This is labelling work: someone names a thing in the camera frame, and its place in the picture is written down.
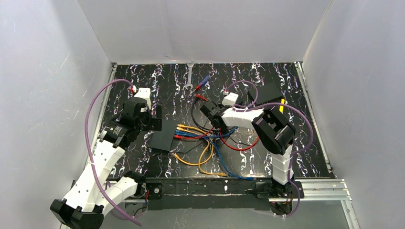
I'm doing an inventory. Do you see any black network switch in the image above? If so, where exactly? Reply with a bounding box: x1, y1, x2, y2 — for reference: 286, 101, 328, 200
149, 120, 178, 151
254, 83, 284, 106

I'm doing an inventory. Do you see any red ethernet cable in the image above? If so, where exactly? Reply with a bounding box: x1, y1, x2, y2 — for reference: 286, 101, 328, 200
174, 94, 260, 152

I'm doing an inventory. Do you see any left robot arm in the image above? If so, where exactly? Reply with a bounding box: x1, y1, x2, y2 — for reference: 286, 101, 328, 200
50, 97, 162, 229

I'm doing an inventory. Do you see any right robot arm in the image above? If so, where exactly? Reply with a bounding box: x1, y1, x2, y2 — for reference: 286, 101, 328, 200
200, 101, 297, 185

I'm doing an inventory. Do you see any silver wrench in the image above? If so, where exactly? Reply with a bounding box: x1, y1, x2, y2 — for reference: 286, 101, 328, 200
185, 61, 194, 90

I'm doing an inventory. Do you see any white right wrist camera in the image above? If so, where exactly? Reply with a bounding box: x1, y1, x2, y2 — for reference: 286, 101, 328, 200
221, 93, 239, 106

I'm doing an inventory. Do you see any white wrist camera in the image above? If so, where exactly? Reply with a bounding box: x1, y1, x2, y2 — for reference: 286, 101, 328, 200
221, 93, 239, 106
134, 88, 151, 109

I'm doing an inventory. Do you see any thin black power cable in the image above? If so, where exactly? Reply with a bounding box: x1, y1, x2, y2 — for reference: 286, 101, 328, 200
149, 101, 257, 156

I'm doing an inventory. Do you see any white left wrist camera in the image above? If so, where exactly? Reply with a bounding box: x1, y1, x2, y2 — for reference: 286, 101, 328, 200
134, 88, 151, 109

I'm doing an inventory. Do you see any blue handled screwdriver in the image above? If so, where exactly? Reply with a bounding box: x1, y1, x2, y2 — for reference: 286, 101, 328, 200
191, 75, 211, 93

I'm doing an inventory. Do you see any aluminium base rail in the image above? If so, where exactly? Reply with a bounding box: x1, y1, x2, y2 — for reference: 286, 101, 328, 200
139, 178, 352, 202

